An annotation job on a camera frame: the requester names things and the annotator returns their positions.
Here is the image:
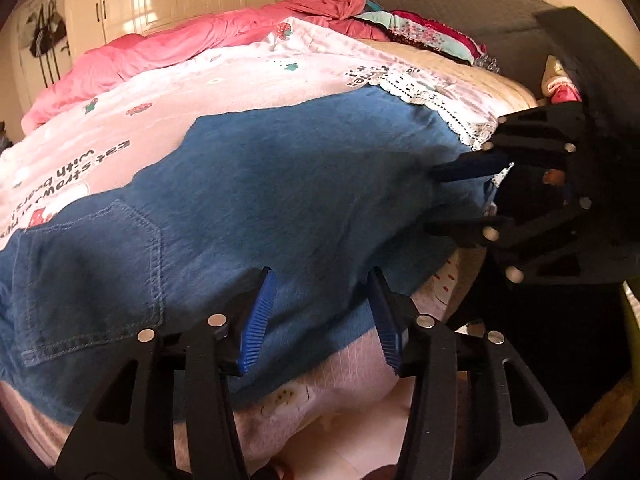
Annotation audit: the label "dark hanging bags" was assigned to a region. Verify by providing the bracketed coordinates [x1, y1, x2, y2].
[27, 2, 68, 86]

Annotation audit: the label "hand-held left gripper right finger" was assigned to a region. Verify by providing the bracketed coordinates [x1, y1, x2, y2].
[366, 266, 587, 480]

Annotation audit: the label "pink duvet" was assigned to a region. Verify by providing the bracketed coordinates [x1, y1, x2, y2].
[21, 0, 393, 133]

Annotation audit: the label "blue denim pants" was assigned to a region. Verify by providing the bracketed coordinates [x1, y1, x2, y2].
[0, 85, 501, 411]

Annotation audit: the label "pink and white cloth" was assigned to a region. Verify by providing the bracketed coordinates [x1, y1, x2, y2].
[542, 56, 583, 106]

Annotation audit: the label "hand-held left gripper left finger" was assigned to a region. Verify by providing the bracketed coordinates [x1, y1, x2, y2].
[54, 266, 278, 480]

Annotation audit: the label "pink strawberry printed blanket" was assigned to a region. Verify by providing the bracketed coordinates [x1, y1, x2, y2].
[0, 16, 516, 471]

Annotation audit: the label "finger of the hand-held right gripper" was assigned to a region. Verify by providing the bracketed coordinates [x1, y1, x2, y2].
[430, 102, 588, 183]
[424, 197, 593, 286]

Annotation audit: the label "beige quilted bed sheet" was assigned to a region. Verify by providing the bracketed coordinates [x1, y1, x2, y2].
[360, 37, 541, 116]

